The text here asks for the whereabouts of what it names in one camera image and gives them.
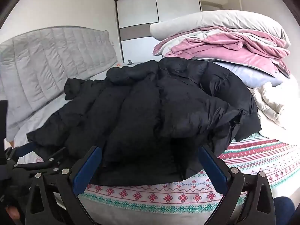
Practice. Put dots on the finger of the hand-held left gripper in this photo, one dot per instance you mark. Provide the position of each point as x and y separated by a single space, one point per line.
24 148
50 160

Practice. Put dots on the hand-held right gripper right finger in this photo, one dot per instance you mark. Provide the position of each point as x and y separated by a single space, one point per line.
213 170

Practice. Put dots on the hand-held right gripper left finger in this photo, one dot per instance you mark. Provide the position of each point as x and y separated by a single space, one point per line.
85 171

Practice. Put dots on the black puffer jacket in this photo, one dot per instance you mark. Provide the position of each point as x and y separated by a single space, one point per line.
145 112

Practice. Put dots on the person's left hand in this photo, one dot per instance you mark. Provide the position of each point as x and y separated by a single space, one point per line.
13 213

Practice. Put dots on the patterned bed sheet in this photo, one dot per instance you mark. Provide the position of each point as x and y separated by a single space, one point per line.
257 159

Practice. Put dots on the grey quilted headboard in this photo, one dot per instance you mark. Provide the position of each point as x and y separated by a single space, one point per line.
54 68

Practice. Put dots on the person's leg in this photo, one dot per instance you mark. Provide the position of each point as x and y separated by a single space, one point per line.
284 212

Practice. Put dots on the cream puffer jacket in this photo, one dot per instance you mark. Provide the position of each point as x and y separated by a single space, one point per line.
279 107

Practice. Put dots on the light blue blanket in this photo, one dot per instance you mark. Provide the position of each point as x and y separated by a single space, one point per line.
253 75

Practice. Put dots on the small black object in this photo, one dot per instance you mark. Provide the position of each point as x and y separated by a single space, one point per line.
129 62

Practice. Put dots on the pink and grey quilt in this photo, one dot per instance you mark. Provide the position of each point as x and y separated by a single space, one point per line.
234 49

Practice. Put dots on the grey pillow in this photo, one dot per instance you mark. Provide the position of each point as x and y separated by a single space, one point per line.
222 23

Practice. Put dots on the white and grey wardrobe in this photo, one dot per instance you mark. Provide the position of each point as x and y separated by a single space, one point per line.
140 16

